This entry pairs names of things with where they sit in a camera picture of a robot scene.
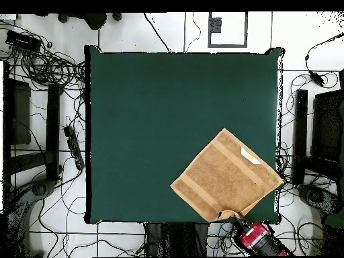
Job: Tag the orange terry towel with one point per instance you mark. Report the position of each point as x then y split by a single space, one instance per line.
225 177

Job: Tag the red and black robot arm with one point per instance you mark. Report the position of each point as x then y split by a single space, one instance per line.
268 246

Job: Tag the grey stand foot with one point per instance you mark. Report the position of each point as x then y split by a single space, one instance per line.
314 196

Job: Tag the black upright bar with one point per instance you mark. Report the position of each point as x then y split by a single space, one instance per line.
301 121
52 121

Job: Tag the black cabinet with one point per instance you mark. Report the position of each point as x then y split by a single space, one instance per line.
21 113
326 123

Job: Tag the dark green table cloth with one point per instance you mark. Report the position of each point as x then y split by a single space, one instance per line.
147 121

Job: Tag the long black power strip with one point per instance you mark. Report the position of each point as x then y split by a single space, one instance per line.
74 146

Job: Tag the grey square plate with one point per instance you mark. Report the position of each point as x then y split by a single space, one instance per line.
215 24

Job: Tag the black chair base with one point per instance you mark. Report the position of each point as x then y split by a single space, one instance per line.
92 20

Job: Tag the black device box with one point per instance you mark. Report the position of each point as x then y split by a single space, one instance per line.
22 40

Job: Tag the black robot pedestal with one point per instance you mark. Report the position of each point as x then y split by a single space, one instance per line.
177 239

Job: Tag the grey rectangular floor frame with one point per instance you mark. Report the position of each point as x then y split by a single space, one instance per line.
245 29

